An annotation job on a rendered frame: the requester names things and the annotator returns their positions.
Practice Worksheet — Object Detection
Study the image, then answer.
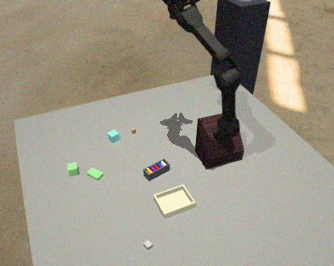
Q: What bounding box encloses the small green block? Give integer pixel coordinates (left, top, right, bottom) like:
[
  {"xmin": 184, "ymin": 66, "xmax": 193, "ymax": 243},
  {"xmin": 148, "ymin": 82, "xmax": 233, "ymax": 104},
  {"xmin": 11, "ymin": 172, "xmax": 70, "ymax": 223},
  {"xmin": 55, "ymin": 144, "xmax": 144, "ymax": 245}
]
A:
[{"xmin": 67, "ymin": 163, "xmax": 78, "ymax": 176}]

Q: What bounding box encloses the light green flat block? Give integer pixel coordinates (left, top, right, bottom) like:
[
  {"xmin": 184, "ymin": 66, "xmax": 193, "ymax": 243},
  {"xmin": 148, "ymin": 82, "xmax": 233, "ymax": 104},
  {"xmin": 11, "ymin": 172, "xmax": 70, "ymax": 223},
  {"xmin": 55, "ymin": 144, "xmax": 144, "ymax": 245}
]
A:
[{"xmin": 87, "ymin": 168, "xmax": 103, "ymax": 181}]

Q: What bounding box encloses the cream shallow tray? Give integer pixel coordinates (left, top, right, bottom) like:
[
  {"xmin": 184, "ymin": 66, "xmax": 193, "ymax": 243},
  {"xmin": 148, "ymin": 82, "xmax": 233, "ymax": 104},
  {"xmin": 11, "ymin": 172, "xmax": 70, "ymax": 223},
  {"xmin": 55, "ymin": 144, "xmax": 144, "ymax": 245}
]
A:
[{"xmin": 153, "ymin": 185, "xmax": 195, "ymax": 218}]

